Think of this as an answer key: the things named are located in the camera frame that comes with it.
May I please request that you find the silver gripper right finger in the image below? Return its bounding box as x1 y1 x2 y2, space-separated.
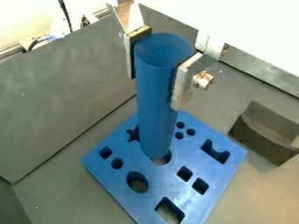
171 31 225 111

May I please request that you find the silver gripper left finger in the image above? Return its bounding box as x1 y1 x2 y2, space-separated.
107 0 153 80

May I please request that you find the blue round cylinder peg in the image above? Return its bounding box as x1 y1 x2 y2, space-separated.
134 32 193 158

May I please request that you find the dark grey block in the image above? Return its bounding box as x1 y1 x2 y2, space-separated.
229 101 299 166

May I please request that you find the grey upright panel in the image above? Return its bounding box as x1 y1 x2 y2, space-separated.
0 17 135 183

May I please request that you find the blue shape sorter board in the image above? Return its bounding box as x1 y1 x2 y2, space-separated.
81 111 248 224

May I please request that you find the black cable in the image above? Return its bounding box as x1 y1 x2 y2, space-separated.
58 0 74 33

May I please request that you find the aluminium frame rail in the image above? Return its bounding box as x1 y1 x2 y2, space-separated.
0 0 109 61

